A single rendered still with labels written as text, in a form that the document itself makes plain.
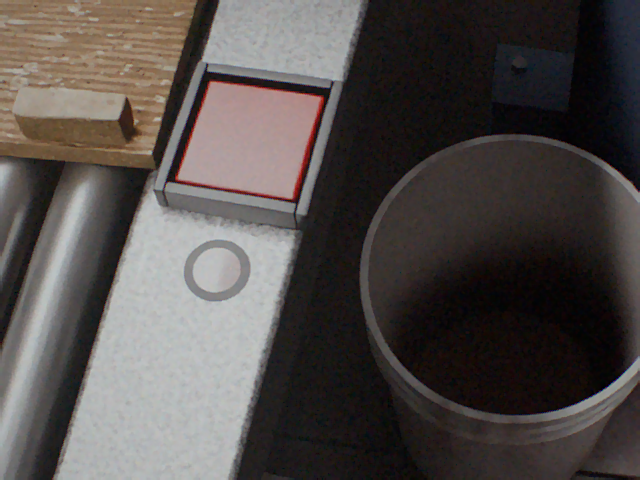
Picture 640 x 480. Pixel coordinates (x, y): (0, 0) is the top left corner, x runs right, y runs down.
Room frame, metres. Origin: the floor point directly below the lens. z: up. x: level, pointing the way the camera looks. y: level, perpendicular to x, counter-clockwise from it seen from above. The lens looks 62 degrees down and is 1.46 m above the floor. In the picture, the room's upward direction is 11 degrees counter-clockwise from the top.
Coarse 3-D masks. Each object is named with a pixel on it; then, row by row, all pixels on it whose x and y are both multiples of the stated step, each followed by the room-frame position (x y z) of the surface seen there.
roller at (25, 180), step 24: (0, 168) 0.36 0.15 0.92; (24, 168) 0.36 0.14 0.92; (48, 168) 0.36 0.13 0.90; (0, 192) 0.35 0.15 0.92; (24, 192) 0.35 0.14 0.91; (0, 216) 0.33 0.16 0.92; (24, 216) 0.33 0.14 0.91; (0, 240) 0.32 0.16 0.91; (24, 240) 0.32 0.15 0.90; (0, 264) 0.31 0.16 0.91; (0, 288) 0.30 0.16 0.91; (0, 312) 0.29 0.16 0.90
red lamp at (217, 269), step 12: (204, 252) 0.29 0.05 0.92; (216, 252) 0.29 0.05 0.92; (228, 252) 0.29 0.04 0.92; (204, 264) 0.28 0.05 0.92; (216, 264) 0.28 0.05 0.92; (228, 264) 0.28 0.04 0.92; (204, 276) 0.28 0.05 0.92; (216, 276) 0.28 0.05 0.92; (228, 276) 0.28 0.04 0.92; (204, 288) 0.27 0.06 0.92; (216, 288) 0.27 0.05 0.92
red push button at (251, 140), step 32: (224, 96) 0.37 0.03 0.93; (256, 96) 0.36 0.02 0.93; (288, 96) 0.36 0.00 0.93; (320, 96) 0.36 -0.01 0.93; (192, 128) 0.35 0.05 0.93; (224, 128) 0.35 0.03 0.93; (256, 128) 0.34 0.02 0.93; (288, 128) 0.34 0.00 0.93; (192, 160) 0.33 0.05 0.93; (224, 160) 0.33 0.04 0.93; (256, 160) 0.33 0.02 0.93; (288, 160) 0.32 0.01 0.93; (256, 192) 0.31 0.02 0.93; (288, 192) 0.31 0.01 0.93
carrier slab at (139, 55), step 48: (0, 0) 0.46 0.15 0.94; (48, 0) 0.45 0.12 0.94; (96, 0) 0.44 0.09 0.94; (144, 0) 0.43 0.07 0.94; (192, 0) 0.43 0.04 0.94; (0, 48) 0.42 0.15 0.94; (48, 48) 0.42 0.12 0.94; (96, 48) 0.41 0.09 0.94; (144, 48) 0.40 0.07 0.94; (0, 96) 0.39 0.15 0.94; (144, 96) 0.37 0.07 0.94; (0, 144) 0.36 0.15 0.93; (48, 144) 0.36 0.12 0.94; (144, 144) 0.34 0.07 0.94
